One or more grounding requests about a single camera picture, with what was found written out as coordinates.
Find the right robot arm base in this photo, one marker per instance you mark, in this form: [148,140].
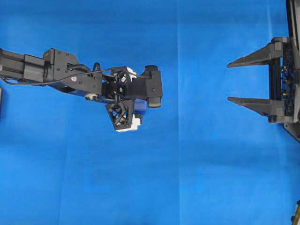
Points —
[294,21]

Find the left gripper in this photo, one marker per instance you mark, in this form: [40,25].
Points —
[115,88]

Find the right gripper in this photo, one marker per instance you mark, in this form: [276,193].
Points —
[283,56]

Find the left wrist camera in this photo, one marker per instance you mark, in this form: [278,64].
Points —
[148,86]

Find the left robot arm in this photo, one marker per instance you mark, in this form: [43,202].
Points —
[62,71]

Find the blue block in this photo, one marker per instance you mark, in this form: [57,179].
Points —
[140,106]

